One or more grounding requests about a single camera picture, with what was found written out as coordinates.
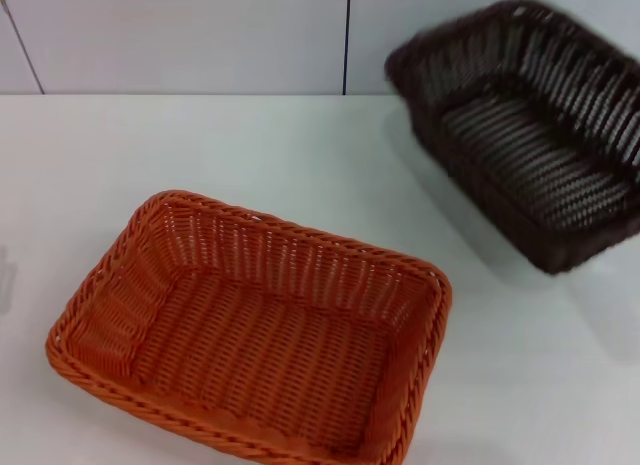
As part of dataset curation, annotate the orange woven basket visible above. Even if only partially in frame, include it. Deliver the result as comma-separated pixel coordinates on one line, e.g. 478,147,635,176
44,188,455,465

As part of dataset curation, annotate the dark brown woven basket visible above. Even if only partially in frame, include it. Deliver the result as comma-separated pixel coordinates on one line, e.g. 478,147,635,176
383,0,640,277

